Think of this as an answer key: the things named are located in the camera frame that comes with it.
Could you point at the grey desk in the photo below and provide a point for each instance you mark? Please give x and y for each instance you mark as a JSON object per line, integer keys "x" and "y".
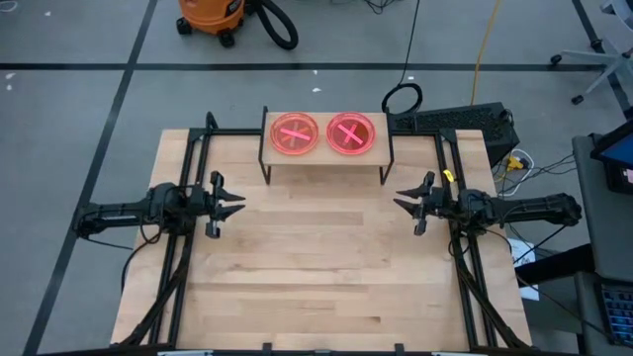
{"x": 603, "y": 222}

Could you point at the white paper sheet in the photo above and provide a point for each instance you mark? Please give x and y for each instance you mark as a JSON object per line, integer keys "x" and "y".
{"x": 524, "y": 249}

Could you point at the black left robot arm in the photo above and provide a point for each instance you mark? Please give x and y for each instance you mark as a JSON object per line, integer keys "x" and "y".
{"x": 114, "y": 215}

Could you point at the orange shop vacuum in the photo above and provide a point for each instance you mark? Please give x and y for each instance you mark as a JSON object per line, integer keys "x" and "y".
{"x": 210, "y": 15}

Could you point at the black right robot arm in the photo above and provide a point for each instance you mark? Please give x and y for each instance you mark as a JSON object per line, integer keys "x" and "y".
{"x": 534, "y": 207}

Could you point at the yellow tag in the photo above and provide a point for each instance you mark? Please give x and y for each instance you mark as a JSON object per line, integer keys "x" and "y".
{"x": 448, "y": 175}

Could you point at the yellow power plug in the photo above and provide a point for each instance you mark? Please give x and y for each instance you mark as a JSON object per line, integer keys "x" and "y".
{"x": 515, "y": 162}

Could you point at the black aluminium table frame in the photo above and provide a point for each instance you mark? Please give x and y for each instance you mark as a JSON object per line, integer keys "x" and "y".
{"x": 232, "y": 131}

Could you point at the grey office chair base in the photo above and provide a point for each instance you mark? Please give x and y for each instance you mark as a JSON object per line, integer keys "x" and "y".
{"x": 615, "y": 62}

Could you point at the black keyboard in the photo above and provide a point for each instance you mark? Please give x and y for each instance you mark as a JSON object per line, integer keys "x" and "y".
{"x": 618, "y": 311}

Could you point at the wooden shelf black metal frame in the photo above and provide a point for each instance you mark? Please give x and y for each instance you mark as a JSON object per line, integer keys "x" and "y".
{"x": 321, "y": 155}

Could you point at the orange translucent plastic plate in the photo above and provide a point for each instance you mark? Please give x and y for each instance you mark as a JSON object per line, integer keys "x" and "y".
{"x": 297, "y": 146}

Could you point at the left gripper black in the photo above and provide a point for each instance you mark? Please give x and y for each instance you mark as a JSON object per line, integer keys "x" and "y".
{"x": 203, "y": 205}

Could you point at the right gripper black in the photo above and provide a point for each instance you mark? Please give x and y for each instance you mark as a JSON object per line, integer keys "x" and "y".
{"x": 437, "y": 205}

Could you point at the black tablet screen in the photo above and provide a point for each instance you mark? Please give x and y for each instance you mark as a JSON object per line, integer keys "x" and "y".
{"x": 618, "y": 151}

